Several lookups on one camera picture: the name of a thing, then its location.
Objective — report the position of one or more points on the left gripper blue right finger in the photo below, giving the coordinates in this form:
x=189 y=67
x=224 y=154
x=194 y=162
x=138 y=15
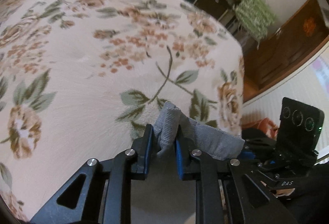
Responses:
x=229 y=191

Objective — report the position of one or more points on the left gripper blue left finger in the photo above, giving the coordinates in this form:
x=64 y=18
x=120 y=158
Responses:
x=100 y=192

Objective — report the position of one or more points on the brown wooden cabinet door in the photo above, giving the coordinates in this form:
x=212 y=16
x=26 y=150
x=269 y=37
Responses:
x=286 y=49

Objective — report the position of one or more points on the floral bed blanket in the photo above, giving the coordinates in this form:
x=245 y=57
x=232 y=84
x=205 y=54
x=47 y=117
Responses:
x=81 y=79

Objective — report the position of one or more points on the green knitted cloth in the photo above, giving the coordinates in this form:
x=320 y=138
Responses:
x=255 y=16

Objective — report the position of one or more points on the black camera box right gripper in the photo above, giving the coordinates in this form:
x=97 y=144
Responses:
x=300 y=126

